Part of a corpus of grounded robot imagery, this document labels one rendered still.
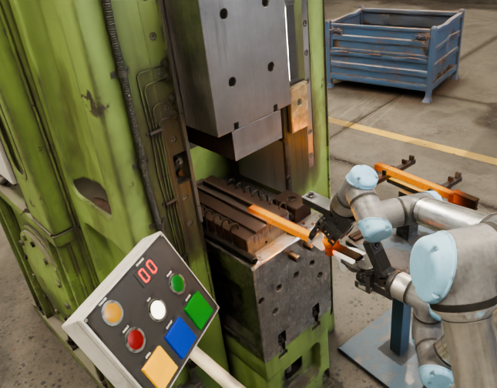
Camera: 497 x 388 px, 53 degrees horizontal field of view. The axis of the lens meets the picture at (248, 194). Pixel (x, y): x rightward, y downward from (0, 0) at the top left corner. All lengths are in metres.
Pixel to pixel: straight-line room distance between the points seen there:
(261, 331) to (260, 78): 0.87
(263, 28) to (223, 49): 0.15
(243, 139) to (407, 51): 3.90
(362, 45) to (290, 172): 3.65
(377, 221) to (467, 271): 0.40
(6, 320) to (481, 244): 2.77
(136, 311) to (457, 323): 0.71
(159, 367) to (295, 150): 0.98
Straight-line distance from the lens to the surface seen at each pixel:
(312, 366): 2.32
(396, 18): 6.04
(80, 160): 1.79
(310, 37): 1.84
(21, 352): 3.02
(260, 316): 1.76
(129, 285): 1.25
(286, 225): 1.64
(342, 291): 2.89
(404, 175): 2.00
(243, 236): 1.66
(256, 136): 1.52
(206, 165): 2.07
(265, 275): 1.68
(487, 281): 0.94
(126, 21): 1.37
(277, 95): 1.54
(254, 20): 1.44
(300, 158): 1.93
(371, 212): 1.28
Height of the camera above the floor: 1.94
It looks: 31 degrees down
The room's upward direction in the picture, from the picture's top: 7 degrees counter-clockwise
